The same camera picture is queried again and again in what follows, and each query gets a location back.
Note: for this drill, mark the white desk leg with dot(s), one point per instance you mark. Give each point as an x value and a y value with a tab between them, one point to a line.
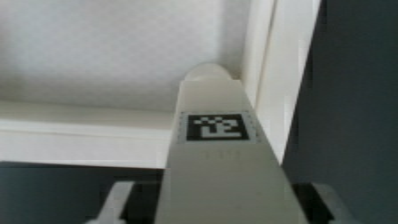
224	185

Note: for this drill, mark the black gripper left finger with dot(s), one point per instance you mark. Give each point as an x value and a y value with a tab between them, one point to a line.
128	206

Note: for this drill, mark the white right fence bar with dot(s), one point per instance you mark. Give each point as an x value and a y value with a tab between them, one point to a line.
287	53

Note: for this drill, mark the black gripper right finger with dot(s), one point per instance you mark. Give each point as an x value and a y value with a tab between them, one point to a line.
322	204

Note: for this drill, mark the white desk top tray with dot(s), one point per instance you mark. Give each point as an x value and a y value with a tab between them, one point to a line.
98	53

